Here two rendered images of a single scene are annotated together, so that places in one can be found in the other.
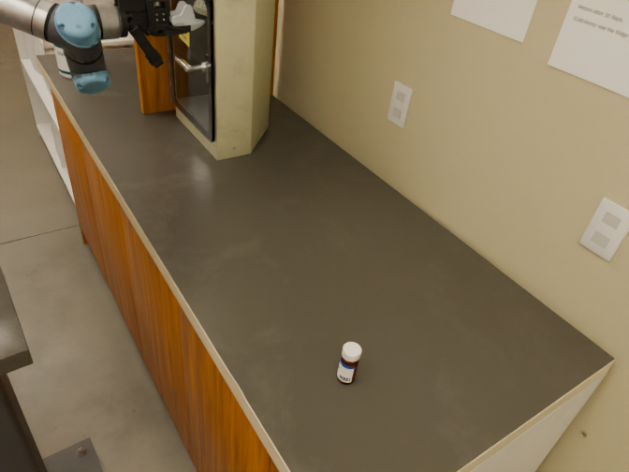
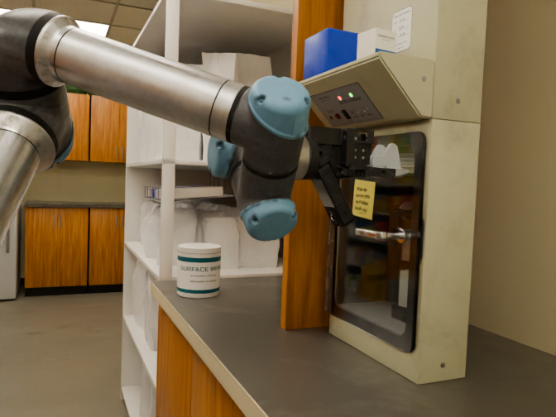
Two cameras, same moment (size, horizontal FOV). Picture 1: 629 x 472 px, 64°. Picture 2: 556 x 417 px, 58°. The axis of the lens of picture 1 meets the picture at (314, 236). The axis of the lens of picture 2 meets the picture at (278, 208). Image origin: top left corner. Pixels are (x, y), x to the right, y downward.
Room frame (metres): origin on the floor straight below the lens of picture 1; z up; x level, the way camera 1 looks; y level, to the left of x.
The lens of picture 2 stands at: (0.38, 0.35, 1.29)
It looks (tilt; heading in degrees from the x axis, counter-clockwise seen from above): 3 degrees down; 14
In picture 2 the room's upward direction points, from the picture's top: 2 degrees clockwise
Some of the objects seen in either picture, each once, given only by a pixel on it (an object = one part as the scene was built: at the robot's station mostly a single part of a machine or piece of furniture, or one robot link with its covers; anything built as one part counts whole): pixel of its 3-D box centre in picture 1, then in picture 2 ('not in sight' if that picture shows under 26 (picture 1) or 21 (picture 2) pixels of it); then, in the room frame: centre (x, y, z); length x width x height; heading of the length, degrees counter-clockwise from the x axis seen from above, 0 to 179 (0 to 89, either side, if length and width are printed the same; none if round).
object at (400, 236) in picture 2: (189, 64); (378, 233); (1.34, 0.40, 1.20); 0.10 x 0.05 x 0.03; 38
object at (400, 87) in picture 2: not in sight; (355, 98); (1.38, 0.46, 1.46); 0.32 x 0.11 x 0.10; 38
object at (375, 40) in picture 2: not in sight; (376, 50); (1.33, 0.42, 1.54); 0.05 x 0.05 x 0.06; 45
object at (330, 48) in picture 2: not in sight; (335, 58); (1.45, 0.51, 1.56); 0.10 x 0.10 x 0.09; 38
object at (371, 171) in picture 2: (171, 28); (371, 171); (1.25, 0.41, 1.31); 0.09 x 0.05 x 0.02; 128
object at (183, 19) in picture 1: (188, 17); (391, 160); (1.28, 0.38, 1.34); 0.09 x 0.03 x 0.06; 128
